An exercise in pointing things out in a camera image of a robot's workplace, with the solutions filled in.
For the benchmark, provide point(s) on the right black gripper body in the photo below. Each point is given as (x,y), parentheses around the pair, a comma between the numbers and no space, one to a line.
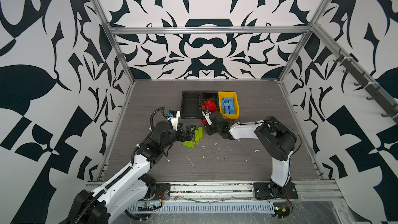
(211,129)

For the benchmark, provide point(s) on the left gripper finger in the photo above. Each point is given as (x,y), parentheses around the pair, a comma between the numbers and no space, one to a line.
(184,138)
(190,130)

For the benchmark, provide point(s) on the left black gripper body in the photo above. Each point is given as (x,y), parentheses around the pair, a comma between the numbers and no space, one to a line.
(172,136)

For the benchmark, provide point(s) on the red arch lego piece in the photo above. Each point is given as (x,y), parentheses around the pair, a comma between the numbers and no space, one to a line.
(210,105)

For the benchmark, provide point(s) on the blue lego long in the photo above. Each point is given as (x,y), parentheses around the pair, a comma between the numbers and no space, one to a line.
(225,104)

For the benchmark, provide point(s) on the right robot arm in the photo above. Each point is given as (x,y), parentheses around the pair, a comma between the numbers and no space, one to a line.
(277,139)

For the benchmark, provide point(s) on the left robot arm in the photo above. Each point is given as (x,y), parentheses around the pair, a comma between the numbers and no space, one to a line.
(104,204)

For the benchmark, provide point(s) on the green lego brick right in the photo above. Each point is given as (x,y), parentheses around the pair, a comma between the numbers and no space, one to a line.
(198,134)

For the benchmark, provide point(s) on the left black bin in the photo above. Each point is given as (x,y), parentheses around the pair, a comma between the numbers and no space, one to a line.
(190,105)

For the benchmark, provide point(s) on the black bin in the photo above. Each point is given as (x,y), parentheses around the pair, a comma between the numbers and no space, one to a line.
(211,96)
(190,105)

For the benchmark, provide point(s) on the middle black bin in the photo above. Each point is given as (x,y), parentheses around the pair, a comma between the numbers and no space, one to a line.
(211,96)

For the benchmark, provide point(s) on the yellow bin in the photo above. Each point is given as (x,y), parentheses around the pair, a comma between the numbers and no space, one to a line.
(222,95)

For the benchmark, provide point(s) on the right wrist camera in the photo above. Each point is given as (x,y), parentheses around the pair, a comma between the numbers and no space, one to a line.
(206,113)

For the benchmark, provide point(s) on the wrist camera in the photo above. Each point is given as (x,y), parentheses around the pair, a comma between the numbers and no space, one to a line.
(173,117)
(206,113)

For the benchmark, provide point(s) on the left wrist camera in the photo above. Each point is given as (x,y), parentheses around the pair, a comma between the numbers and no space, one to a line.
(173,117)

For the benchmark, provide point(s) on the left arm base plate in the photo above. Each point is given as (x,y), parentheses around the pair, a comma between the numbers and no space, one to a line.
(159,191)

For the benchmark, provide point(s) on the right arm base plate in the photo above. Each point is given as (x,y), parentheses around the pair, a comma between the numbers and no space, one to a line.
(268,191)

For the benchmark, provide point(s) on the wall hook rack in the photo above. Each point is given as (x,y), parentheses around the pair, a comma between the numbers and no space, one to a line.
(363,80)

